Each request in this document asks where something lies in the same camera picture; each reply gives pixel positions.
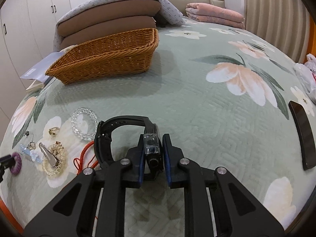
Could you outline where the purple spiral hair tie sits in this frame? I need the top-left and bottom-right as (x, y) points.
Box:
(9, 152), (23, 176)

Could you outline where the light blue hair clip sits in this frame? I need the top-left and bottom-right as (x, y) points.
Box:
(20, 144), (42, 163)

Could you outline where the silver hair clip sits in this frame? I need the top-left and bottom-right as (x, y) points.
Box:
(39, 142), (59, 167)

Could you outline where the red cord bracelet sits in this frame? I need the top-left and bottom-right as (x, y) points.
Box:
(73, 140), (100, 176)

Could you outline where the black smart watch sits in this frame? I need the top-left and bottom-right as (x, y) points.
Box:
(94, 116), (163, 183)

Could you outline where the clear crystal bead bracelet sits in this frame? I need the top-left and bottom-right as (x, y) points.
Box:
(71, 107), (99, 142)

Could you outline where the white book under notebook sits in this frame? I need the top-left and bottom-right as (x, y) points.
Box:
(26, 77), (52, 93)

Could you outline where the blue notebook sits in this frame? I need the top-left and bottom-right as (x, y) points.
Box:
(20, 52), (64, 85)

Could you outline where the floral green bedspread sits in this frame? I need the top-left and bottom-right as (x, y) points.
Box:
(1, 20), (315, 229)

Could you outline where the black smartphone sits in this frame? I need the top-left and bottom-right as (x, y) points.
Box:
(288, 101), (316, 171)

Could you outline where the white wardrobe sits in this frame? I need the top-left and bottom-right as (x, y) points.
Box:
(0, 0), (97, 119)

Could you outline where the lower brown pillow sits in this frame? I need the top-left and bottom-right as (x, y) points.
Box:
(57, 16), (156, 51)

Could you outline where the brown pillow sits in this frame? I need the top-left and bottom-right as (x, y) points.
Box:
(57, 0), (161, 37)
(57, 16), (156, 51)

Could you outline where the brown wicker basket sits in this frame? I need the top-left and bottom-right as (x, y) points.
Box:
(46, 28), (159, 85)

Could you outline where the white plastic bag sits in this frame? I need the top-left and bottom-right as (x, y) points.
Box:
(293, 54), (316, 103)

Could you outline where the upper brown pillow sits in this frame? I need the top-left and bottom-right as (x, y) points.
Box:
(57, 0), (161, 37)

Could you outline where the pink folded blanket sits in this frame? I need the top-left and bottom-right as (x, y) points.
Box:
(185, 3), (245, 29)

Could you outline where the beige curtain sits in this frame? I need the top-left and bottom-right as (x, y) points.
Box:
(244, 0), (312, 63)

